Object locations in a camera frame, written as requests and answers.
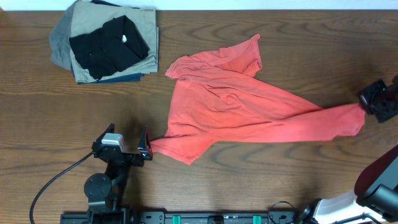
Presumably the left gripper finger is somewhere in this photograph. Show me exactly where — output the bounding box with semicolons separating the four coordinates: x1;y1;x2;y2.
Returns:
95;123;116;146
137;126;153;161

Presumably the red t-shirt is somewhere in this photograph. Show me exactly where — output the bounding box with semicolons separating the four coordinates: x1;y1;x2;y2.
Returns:
151;35;365;164

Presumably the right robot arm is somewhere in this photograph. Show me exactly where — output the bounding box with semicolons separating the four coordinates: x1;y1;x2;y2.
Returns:
294;77;397;223

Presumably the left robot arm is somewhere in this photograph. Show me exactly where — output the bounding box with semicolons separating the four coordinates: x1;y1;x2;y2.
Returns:
84;124;153;223

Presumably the navy folded garment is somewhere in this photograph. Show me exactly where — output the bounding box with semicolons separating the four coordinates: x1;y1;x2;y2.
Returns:
71;68;144;85

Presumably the black folded garment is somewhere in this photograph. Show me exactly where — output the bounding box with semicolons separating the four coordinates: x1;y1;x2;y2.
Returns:
69;16;149;80

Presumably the grey folded garment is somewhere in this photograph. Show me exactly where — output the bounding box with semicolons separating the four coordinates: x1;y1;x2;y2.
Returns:
49;1;77;71

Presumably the beige folded garment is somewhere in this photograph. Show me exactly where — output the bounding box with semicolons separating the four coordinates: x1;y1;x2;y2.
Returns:
70;1;159;82

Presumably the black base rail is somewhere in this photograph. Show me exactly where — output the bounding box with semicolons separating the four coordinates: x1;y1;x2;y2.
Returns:
60;210;297;224

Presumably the left black cable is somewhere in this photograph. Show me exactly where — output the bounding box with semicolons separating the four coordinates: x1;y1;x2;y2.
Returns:
29;151;96;224

